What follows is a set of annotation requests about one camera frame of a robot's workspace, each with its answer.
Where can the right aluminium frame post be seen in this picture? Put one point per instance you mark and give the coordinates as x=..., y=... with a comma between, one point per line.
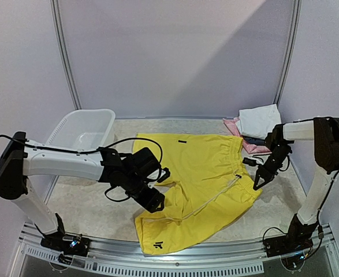
x=294, y=23

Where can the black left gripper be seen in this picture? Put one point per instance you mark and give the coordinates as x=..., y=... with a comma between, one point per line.
x=151, y=202

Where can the folded navy blue garment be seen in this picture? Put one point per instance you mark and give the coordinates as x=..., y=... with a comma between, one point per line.
x=254, y=141

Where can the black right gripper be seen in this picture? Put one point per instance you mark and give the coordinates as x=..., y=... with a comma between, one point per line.
x=267, y=170

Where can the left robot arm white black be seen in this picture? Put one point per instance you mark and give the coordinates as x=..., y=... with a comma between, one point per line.
x=136, y=173

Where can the front aluminium rail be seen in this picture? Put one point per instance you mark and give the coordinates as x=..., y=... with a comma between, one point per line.
x=110, y=257

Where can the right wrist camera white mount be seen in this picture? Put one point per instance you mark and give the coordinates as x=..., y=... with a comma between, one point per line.
x=253, y=161

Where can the white plastic laundry basket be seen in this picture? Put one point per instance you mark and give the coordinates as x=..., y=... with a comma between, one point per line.
x=84, y=129

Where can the folded pink garment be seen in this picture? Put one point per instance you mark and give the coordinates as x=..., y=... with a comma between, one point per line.
x=232, y=126

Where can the yellow garment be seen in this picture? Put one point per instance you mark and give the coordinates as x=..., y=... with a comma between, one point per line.
x=208, y=189

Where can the white t-shirt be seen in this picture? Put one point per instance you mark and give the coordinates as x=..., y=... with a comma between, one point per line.
x=258, y=122

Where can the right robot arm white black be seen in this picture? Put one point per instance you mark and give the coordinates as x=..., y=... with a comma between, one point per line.
x=324, y=132

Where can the left aluminium frame post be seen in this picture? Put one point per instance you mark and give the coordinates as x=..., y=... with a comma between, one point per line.
x=63, y=51

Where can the aluminium frame post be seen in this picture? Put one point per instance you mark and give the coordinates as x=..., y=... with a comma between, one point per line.
x=63, y=51
x=294, y=23

